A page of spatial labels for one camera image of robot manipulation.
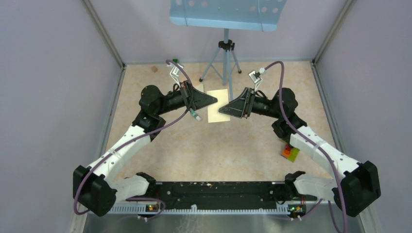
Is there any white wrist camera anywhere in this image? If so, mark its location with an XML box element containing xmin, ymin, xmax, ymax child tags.
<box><xmin>166</xmin><ymin>62</ymin><xmax>181</xmax><ymax>87</ymax></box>
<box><xmin>248</xmin><ymin>67</ymin><xmax>266</xmax><ymax>92</ymax></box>

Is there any colourful toy block stack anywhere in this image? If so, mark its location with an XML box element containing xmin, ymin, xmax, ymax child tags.
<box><xmin>280</xmin><ymin>143</ymin><xmax>300</xmax><ymax>163</ymax></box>

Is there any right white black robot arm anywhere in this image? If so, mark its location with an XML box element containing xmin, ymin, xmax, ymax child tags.
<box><xmin>219</xmin><ymin>87</ymin><xmax>381</xmax><ymax>217</ymax></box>

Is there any blue music stand tray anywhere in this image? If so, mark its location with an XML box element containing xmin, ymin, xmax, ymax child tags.
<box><xmin>170</xmin><ymin>0</ymin><xmax>287</xmax><ymax>32</ymax></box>

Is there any grey slotted cable duct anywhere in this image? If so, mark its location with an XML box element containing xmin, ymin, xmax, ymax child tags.
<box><xmin>108</xmin><ymin>203</ymin><xmax>290</xmax><ymax>216</ymax></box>

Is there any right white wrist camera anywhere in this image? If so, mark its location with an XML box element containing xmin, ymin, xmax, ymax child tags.
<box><xmin>248</xmin><ymin>67</ymin><xmax>266</xmax><ymax>92</ymax></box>

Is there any cream letter paper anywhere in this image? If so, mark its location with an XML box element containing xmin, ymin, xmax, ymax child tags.
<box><xmin>206</xmin><ymin>88</ymin><xmax>231</xmax><ymax>123</ymax></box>

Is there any grey tripod stand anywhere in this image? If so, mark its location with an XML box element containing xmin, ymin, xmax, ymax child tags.
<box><xmin>199</xmin><ymin>28</ymin><xmax>242</xmax><ymax>100</ymax></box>

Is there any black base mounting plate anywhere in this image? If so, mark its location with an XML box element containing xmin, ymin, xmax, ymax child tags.
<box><xmin>146</xmin><ymin>181</ymin><xmax>292</xmax><ymax>212</ymax></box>

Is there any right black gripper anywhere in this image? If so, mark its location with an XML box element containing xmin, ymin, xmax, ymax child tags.
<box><xmin>219</xmin><ymin>87</ymin><xmax>281</xmax><ymax>119</ymax></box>

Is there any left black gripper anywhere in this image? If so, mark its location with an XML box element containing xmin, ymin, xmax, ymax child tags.
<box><xmin>156</xmin><ymin>80</ymin><xmax>218</xmax><ymax>115</ymax></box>

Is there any green white glue stick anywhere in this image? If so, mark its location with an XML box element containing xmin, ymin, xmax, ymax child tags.
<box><xmin>189</xmin><ymin>108</ymin><xmax>202</xmax><ymax>121</ymax></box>

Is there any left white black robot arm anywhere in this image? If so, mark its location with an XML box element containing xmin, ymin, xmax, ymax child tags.
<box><xmin>73</xmin><ymin>81</ymin><xmax>218</xmax><ymax>216</ymax></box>

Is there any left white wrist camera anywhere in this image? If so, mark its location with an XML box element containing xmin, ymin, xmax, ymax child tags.
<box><xmin>166</xmin><ymin>62</ymin><xmax>181</xmax><ymax>87</ymax></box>

